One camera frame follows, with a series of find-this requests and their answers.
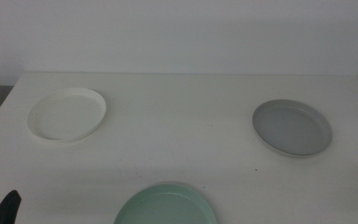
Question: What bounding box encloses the pale green shallow bowl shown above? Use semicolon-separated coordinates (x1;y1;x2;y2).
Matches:
113;182;218;224

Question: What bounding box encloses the grey shallow bowl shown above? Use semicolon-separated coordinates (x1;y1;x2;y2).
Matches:
252;98;333;157

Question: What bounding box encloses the white shallow bowl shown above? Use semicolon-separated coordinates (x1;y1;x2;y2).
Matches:
26;87;107;144

